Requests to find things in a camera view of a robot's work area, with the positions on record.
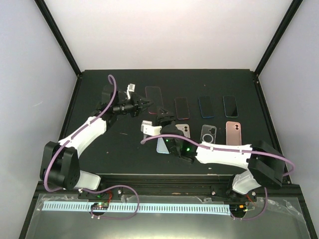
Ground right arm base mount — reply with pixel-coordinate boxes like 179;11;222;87
210;184;257;204

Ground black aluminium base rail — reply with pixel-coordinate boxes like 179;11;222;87
47;174;265;200

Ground black frame post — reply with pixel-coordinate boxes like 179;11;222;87
34;0;82;77
254;0;303;77

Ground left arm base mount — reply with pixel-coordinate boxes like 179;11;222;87
77;188;123;200

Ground phone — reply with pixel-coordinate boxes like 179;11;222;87
175;124;190;138
157;137;169;154
200;124;217;144

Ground right controller board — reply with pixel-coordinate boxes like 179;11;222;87
229;204;249;213

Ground magenta smartphone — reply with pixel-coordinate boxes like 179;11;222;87
174;97;190;120

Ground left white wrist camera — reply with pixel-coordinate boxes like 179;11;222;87
126;83;136;100

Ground controller board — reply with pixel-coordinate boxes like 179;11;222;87
229;204;249;213
91;202;109;211

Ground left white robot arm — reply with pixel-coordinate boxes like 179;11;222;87
40;84;153;199

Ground pink phone case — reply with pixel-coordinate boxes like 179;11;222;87
226;121;242;146

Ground right black frame post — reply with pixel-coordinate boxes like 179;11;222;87
254;0;303;77

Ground light blue slotted cable duct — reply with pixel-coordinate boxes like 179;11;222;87
42;201;231;216

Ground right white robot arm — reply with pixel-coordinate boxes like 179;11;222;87
156;107;285;201

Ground left controller board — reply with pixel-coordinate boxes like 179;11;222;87
91;202;109;211

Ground left black frame post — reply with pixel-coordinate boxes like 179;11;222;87
34;0;82;77

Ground blue smartphone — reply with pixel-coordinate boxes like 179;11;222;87
198;96;214;119

